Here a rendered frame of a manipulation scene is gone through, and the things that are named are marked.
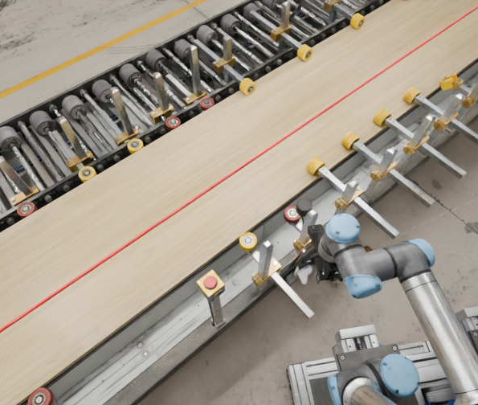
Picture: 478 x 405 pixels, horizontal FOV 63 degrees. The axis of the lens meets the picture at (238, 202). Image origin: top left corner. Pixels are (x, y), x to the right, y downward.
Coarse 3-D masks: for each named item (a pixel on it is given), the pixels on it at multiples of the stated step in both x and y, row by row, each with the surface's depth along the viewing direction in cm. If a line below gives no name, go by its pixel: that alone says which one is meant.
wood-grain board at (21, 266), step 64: (448, 0) 265; (320, 64) 232; (384, 64) 232; (448, 64) 232; (192, 128) 207; (256, 128) 207; (320, 128) 207; (384, 128) 207; (128, 192) 187; (192, 192) 187; (256, 192) 186; (0, 256) 170; (64, 256) 170; (128, 256) 170; (192, 256) 170; (0, 320) 156; (64, 320) 156; (128, 320) 156; (0, 384) 144
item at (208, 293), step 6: (204, 276) 132; (216, 276) 132; (198, 282) 131; (216, 282) 130; (222, 282) 131; (198, 288) 136; (204, 288) 129; (210, 288) 129; (216, 288) 129; (222, 288) 132; (204, 294) 132; (210, 294) 128; (210, 300) 132
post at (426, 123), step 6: (426, 120) 177; (432, 120) 175; (420, 126) 182; (426, 126) 179; (420, 132) 184; (426, 132) 184; (414, 138) 189; (420, 138) 186; (414, 144) 191; (402, 156) 201; (408, 156) 198; (402, 162) 204; (396, 168) 210; (402, 168) 207
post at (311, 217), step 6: (312, 210) 156; (306, 216) 158; (312, 216) 155; (306, 222) 161; (312, 222) 158; (306, 228) 164; (300, 234) 172; (306, 234) 168; (300, 240) 176; (306, 240) 174
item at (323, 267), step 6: (318, 252) 105; (318, 258) 110; (318, 264) 109; (324, 264) 109; (330, 264) 103; (336, 264) 106; (318, 270) 108; (324, 270) 108; (330, 270) 102; (336, 270) 103; (318, 276) 108; (324, 276) 107; (330, 276) 107; (336, 276) 109; (318, 282) 110
